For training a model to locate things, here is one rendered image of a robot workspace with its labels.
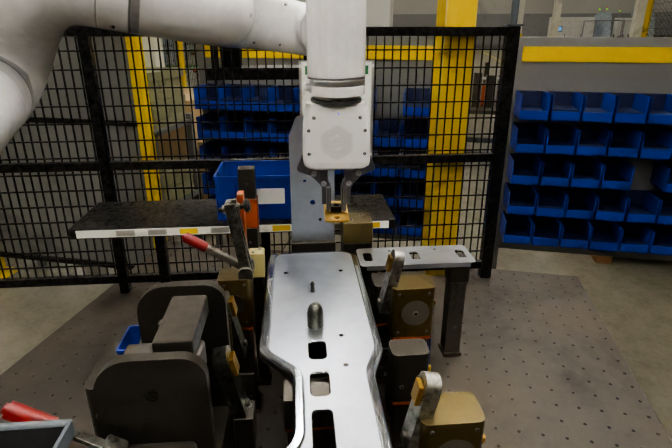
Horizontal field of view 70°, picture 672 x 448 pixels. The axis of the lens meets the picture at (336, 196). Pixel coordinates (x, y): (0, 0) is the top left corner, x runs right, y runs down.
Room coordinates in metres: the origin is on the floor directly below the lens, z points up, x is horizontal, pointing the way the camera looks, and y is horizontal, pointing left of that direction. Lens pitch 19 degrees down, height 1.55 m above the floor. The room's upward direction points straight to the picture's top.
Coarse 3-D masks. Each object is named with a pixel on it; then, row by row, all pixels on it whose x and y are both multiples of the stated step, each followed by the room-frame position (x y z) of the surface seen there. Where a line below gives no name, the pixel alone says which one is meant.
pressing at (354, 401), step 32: (288, 256) 1.09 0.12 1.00; (320, 256) 1.09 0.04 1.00; (352, 256) 1.10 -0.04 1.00; (288, 288) 0.94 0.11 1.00; (320, 288) 0.94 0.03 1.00; (352, 288) 0.94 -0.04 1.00; (288, 320) 0.81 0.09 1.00; (352, 320) 0.81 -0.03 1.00; (288, 352) 0.71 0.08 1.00; (352, 352) 0.71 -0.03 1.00; (352, 384) 0.63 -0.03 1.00; (352, 416) 0.56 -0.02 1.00; (384, 416) 0.57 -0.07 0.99
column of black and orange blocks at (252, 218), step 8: (240, 168) 1.20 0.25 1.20; (248, 168) 1.20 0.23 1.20; (240, 176) 1.19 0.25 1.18; (248, 176) 1.20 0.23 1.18; (240, 184) 1.19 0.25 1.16; (248, 184) 1.20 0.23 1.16; (248, 192) 1.20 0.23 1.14; (256, 192) 1.23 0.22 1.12; (256, 200) 1.20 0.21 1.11; (256, 208) 1.20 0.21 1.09; (248, 216) 1.19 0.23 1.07; (256, 216) 1.20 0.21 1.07; (248, 224) 1.19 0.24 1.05; (256, 224) 1.20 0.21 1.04; (248, 232) 1.20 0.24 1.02; (256, 232) 1.20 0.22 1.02; (248, 240) 1.20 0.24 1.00; (256, 240) 1.20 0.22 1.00
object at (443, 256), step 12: (360, 252) 1.12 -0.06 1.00; (372, 252) 1.12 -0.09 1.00; (384, 252) 1.12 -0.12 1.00; (408, 252) 1.12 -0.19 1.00; (420, 252) 1.12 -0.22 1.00; (432, 252) 1.12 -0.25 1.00; (444, 252) 1.12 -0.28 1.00; (468, 252) 1.12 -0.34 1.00; (360, 264) 1.05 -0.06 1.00; (372, 264) 1.05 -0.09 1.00; (384, 264) 1.05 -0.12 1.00; (408, 264) 1.05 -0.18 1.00; (420, 264) 1.05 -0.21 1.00; (432, 264) 1.05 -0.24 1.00; (444, 264) 1.06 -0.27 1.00; (456, 264) 1.06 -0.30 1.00; (468, 264) 1.06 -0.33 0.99
